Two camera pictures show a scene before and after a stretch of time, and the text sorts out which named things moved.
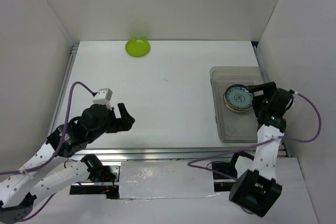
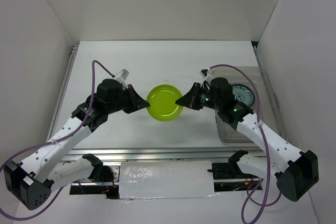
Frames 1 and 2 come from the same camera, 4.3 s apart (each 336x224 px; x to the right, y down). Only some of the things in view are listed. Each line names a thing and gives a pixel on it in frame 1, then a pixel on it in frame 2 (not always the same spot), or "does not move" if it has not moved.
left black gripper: (126, 120) → (136, 102)
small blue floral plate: (238, 96) does not move
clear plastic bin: (233, 127) does not move
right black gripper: (269, 89) → (190, 99)
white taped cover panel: (147, 180) does not move
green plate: (137, 47) → (162, 99)
